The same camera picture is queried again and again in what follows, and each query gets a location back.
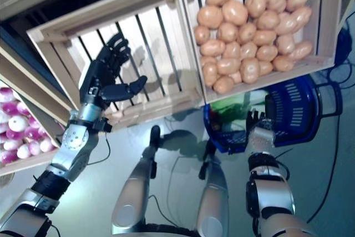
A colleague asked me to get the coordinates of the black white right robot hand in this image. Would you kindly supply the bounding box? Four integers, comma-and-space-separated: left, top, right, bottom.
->
245, 94, 276, 132

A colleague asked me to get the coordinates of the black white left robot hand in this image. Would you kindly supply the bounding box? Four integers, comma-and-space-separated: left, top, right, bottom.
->
78, 33, 148, 110

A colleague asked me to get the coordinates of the blue plastic shopping basket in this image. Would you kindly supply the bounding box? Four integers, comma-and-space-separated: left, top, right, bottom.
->
203, 75, 344, 155

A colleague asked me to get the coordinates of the slatted wooden cabbage crate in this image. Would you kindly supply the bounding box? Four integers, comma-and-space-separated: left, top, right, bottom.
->
26, 0, 206, 131

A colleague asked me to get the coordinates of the silver right robot leg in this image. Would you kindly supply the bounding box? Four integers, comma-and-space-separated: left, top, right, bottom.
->
195, 139, 230, 235

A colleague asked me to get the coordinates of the silver robot leg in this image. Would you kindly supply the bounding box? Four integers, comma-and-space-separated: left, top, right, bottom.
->
110, 125, 161, 235
195, 139, 230, 235

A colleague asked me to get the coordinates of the wooden potato crate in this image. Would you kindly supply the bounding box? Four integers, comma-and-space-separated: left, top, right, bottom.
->
177, 0, 346, 103

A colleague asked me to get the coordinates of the wooden turnip crate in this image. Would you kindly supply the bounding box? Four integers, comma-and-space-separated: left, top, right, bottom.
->
0, 78, 66, 178

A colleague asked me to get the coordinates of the silver left robot leg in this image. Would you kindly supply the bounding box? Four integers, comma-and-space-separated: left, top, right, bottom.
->
110, 125, 161, 235

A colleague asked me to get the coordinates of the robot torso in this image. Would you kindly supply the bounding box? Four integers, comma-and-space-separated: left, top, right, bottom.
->
110, 221, 222, 237

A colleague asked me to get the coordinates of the grey mesh cylinder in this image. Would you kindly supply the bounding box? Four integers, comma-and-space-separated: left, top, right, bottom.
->
0, 172, 15, 188

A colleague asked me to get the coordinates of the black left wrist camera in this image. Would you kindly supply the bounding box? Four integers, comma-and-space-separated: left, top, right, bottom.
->
97, 118, 114, 133

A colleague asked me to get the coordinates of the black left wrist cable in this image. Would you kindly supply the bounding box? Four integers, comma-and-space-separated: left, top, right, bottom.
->
88, 131, 111, 165

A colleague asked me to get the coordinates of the long black floor cable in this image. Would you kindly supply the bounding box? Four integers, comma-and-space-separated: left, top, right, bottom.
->
306, 109, 342, 224

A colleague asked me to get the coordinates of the coiled black cable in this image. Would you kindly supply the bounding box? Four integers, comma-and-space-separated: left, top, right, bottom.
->
335, 23, 355, 82

